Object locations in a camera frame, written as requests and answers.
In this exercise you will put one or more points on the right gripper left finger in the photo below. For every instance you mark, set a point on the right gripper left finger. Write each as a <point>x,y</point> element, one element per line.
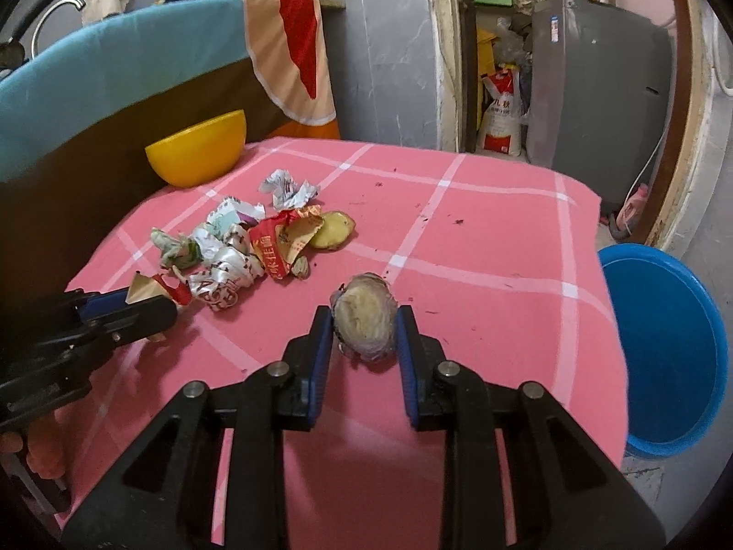
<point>160,493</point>

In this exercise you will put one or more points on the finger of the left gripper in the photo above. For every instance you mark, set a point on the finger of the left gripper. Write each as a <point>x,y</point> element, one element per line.
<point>125,322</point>
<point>96,304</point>

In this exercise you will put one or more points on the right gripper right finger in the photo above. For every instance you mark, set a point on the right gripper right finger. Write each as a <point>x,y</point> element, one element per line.
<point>515,458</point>

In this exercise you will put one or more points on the red orange snack wrapper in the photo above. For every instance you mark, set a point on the red orange snack wrapper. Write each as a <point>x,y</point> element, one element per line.
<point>279,240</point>

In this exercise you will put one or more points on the dark silver wrapper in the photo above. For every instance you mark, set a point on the dark silver wrapper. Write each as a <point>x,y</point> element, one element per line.
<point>286,193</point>

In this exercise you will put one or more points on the yellow red snack wrapper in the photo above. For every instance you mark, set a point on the yellow red snack wrapper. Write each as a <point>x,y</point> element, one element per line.
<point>157,292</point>

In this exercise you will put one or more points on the person's left hand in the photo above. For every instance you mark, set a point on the person's left hand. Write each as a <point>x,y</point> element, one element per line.
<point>44,445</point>

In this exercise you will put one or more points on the yellow plastic bowl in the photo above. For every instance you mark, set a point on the yellow plastic bowl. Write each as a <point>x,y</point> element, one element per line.
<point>200,153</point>

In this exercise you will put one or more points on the teal orange red towel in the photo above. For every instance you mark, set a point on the teal orange red towel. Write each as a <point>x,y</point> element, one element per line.
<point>101,69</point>

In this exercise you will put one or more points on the blue plastic bucket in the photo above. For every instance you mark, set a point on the blue plastic bucket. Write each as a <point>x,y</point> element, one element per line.
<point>675,346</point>

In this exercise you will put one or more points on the pink checked tablecloth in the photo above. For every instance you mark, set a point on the pink checked tablecloth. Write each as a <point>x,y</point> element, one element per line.
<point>497,260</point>

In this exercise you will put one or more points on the red white rice sack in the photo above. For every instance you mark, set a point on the red white rice sack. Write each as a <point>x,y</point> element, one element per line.
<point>501,126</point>

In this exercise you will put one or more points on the grey washing machine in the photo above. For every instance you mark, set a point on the grey washing machine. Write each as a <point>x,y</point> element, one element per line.
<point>601,79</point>

